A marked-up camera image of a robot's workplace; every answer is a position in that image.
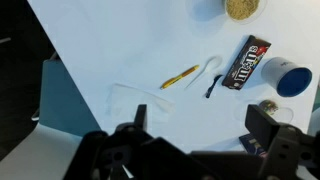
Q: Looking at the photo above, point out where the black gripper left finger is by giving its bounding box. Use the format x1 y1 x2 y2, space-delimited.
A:
134 104 147 130

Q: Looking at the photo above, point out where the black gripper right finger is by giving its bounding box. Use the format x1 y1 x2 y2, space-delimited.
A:
245 104 280 156

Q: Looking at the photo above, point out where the yellow pen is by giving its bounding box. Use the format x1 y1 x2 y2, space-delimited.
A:
160 65 200 90

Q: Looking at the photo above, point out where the clear cup with candies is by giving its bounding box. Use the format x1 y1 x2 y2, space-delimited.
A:
235 98 295 124

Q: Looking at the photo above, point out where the white mug blue inside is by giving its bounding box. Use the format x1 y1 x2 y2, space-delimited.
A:
261 57 312 97

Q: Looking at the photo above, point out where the clear cup with grains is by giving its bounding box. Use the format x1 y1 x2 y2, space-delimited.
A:
222 0 267 24

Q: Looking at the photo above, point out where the blue Barilla pasta box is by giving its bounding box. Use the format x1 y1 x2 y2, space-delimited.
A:
239 134 267 157

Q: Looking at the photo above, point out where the clear plastic bag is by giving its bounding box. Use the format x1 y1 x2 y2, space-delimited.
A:
106 84 175 123

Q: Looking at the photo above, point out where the brown M&M's candy box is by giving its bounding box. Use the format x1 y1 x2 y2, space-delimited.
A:
222 35 271 90

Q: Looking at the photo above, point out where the white plastic spoon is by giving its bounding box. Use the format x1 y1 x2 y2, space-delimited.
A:
186 56 223 89

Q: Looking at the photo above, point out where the white chair teal seat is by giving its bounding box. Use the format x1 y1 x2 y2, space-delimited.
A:
0 59 100 180

